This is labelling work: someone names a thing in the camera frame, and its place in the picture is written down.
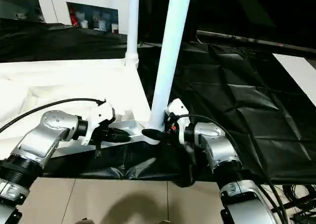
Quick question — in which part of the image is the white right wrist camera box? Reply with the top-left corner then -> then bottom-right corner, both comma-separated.
165,98 -> 191,145

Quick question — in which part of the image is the red bottle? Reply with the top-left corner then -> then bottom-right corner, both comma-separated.
69,9 -> 78,27

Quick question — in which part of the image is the white plastic table leg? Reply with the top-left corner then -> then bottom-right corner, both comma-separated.
147,0 -> 193,132
124,0 -> 141,68

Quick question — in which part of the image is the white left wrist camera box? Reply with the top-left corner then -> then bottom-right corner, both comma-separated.
81,105 -> 117,147

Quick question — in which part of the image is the white flat board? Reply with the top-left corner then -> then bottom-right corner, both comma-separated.
272,54 -> 316,106

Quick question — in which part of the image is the dark metal rod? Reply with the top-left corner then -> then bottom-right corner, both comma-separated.
197,31 -> 316,52

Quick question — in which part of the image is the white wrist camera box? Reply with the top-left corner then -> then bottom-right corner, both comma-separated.
165,98 -> 191,145
81,105 -> 117,147

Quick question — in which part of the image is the black floor cable coil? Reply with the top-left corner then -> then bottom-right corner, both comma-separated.
274,185 -> 316,222

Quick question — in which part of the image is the black work mat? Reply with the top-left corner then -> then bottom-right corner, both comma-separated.
0,19 -> 316,187

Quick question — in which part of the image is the white plastic table top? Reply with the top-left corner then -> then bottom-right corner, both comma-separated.
0,56 -> 161,160

